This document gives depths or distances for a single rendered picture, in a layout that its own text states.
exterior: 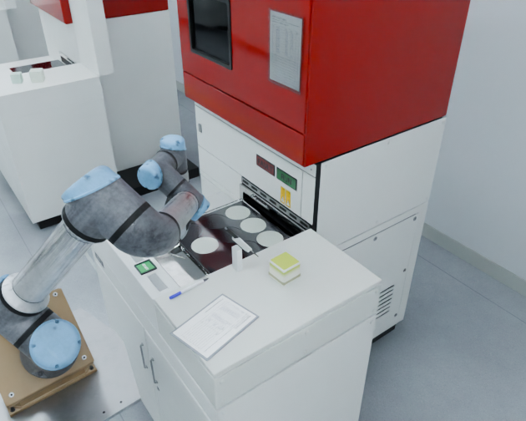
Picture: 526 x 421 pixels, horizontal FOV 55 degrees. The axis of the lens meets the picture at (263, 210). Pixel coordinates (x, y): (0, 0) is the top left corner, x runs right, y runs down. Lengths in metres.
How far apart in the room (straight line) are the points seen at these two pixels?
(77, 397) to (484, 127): 2.42
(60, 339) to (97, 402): 0.27
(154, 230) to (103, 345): 0.67
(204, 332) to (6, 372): 0.53
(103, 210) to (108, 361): 0.67
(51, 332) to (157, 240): 0.39
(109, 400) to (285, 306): 0.55
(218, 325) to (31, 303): 0.49
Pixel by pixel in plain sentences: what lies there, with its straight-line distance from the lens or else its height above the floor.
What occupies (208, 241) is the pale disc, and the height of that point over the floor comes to 0.90.
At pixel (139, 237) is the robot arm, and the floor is 1.40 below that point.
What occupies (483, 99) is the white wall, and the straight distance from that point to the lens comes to 3.04.
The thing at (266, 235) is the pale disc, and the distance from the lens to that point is 1.89.
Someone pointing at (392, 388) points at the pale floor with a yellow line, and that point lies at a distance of 2.61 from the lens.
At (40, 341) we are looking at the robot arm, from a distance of 1.34.
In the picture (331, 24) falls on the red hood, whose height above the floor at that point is 1.67.
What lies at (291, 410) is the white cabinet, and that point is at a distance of 1.74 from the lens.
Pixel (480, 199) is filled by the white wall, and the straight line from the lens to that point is 3.22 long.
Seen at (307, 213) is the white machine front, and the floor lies 1.01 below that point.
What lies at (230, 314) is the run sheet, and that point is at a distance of 1.49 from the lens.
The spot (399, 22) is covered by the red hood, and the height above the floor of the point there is 1.63.
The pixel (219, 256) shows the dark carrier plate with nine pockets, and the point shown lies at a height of 0.90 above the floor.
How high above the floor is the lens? 2.02
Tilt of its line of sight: 33 degrees down
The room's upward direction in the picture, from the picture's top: straight up
